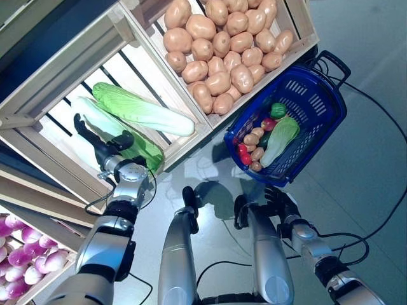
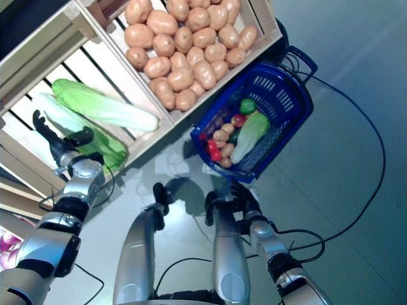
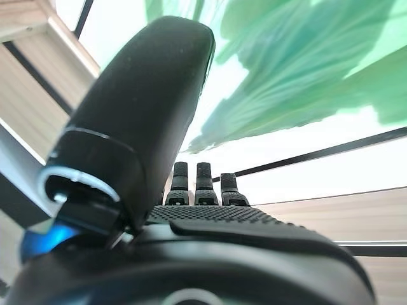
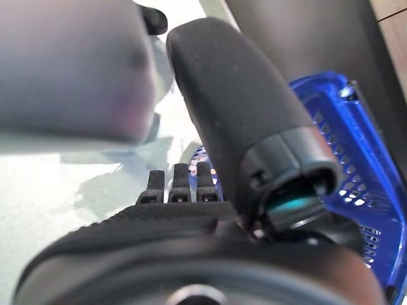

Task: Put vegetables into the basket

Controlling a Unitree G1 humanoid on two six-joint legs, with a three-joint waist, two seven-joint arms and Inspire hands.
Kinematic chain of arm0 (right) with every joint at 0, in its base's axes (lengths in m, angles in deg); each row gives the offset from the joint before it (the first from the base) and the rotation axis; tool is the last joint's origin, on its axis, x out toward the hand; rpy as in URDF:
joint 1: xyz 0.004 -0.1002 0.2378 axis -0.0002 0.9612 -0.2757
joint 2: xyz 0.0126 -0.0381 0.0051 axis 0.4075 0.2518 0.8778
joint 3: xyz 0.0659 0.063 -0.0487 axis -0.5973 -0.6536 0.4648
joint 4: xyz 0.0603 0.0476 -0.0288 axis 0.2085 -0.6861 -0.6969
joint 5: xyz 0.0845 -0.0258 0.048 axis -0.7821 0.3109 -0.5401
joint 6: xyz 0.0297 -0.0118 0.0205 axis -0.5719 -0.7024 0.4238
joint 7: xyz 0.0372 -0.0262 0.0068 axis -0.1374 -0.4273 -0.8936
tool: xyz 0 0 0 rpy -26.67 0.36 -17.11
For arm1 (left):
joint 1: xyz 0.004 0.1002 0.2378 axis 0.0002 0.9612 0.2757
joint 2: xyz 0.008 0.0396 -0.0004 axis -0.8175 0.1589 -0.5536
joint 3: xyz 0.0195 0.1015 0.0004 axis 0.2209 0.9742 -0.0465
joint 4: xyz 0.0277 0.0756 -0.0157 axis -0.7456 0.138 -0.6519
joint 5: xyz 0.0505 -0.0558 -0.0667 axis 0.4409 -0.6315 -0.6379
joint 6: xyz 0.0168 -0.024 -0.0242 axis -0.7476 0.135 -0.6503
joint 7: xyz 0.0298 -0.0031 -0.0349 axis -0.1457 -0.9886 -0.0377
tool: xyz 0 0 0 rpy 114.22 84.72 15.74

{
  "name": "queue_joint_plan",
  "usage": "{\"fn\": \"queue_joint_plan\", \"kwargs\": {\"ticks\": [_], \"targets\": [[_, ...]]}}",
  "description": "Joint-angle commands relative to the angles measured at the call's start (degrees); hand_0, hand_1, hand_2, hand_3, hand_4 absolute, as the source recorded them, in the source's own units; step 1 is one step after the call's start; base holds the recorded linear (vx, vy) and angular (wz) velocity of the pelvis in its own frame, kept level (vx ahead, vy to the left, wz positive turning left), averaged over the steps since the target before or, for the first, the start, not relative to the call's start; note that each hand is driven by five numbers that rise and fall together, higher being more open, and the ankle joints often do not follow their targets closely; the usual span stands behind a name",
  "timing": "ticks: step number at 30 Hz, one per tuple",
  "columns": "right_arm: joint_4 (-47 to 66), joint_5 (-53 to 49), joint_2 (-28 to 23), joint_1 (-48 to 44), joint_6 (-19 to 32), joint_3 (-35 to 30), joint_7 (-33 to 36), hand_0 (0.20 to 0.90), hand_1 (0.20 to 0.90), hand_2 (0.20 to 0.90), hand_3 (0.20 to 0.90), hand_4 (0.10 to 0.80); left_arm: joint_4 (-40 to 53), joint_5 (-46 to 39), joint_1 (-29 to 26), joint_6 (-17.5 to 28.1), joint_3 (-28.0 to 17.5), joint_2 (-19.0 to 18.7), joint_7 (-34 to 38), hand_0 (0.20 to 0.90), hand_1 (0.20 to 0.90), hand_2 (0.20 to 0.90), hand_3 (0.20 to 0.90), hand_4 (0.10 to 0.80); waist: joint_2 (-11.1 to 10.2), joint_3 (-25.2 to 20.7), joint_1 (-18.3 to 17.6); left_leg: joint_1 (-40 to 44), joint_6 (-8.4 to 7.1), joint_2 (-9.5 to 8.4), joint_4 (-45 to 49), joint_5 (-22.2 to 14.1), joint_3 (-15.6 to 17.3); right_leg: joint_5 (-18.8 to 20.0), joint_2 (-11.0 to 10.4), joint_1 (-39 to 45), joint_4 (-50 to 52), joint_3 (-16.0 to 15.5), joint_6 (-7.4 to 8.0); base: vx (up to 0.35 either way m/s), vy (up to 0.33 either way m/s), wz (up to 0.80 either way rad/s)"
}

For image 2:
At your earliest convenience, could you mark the black robot right foot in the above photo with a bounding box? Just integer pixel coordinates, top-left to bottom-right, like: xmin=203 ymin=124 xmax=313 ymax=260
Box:
xmin=205 ymin=190 xmax=223 ymax=227

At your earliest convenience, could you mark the blue plastic shopping basket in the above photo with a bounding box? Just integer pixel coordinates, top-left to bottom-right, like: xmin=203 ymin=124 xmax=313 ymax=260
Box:
xmin=190 ymin=62 xmax=314 ymax=184

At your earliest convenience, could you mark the wooden slatted crate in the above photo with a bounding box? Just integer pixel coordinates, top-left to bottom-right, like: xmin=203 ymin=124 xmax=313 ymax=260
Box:
xmin=76 ymin=0 xmax=284 ymax=126
xmin=0 ymin=0 xmax=176 ymax=191

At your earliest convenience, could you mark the wooden display rack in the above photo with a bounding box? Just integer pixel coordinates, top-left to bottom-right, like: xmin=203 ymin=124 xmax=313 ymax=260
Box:
xmin=0 ymin=171 xmax=64 ymax=236

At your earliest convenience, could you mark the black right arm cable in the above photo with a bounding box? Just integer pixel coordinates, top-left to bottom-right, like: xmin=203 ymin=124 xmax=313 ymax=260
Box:
xmin=251 ymin=231 xmax=326 ymax=264

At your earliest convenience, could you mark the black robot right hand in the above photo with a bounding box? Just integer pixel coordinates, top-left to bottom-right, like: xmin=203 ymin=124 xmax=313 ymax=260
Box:
xmin=230 ymin=182 xmax=262 ymax=220

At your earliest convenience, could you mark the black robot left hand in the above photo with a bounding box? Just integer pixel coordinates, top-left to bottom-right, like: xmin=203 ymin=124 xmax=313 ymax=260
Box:
xmin=32 ymin=109 xmax=95 ymax=163

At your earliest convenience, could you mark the silver robot right leg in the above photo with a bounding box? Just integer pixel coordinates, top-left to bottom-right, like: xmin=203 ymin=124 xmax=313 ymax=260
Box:
xmin=212 ymin=203 xmax=252 ymax=302

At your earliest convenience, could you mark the black robot left foot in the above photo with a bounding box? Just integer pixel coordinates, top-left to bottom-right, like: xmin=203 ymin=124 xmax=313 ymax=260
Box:
xmin=152 ymin=182 xmax=174 ymax=231

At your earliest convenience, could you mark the napa cabbage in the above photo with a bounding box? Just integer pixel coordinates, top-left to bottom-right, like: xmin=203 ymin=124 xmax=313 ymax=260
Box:
xmin=229 ymin=112 xmax=271 ymax=165
xmin=37 ymin=91 xmax=129 ymax=171
xmin=52 ymin=78 xmax=160 ymax=132

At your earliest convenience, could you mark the black basket pull handle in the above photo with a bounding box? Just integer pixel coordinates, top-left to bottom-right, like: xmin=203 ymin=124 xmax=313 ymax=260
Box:
xmin=284 ymin=46 xmax=319 ymax=80

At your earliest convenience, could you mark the pink onion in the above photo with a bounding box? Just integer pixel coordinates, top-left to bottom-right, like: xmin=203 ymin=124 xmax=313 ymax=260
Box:
xmin=0 ymin=233 xmax=20 ymax=255

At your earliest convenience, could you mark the long black floor cable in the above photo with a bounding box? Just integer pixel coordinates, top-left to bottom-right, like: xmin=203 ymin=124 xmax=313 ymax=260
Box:
xmin=276 ymin=74 xmax=387 ymax=244

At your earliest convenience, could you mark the black waist cable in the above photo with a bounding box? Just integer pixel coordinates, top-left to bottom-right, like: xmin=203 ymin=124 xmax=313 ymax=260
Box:
xmin=156 ymin=257 xmax=213 ymax=292

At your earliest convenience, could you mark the silver robot left leg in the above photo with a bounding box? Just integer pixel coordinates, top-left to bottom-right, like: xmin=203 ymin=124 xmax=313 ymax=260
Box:
xmin=113 ymin=209 xmax=160 ymax=305

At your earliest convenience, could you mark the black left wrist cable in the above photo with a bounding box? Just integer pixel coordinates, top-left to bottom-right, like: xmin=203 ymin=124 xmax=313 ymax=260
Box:
xmin=90 ymin=155 xmax=116 ymax=209

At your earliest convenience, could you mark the silver robot leg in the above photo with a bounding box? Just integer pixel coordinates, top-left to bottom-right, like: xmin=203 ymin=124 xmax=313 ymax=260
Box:
xmin=113 ymin=209 xmax=160 ymax=305
xmin=212 ymin=203 xmax=252 ymax=302

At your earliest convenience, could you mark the black robot foot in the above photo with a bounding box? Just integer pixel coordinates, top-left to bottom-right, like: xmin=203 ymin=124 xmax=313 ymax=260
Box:
xmin=152 ymin=182 xmax=174 ymax=231
xmin=205 ymin=190 xmax=223 ymax=227

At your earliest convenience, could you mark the black robot waist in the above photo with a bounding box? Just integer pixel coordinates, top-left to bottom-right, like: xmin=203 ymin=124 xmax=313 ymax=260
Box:
xmin=152 ymin=287 xmax=220 ymax=305

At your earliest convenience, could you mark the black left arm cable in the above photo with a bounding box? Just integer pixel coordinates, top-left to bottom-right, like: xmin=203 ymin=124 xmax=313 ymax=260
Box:
xmin=74 ymin=262 xmax=105 ymax=297

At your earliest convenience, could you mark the green bell pepper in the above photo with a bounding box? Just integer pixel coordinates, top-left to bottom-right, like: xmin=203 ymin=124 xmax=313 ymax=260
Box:
xmin=240 ymin=98 xmax=258 ymax=116

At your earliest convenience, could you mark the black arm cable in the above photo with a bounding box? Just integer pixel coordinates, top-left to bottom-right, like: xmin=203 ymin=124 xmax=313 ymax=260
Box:
xmin=74 ymin=262 xmax=105 ymax=297
xmin=251 ymin=231 xmax=326 ymax=264

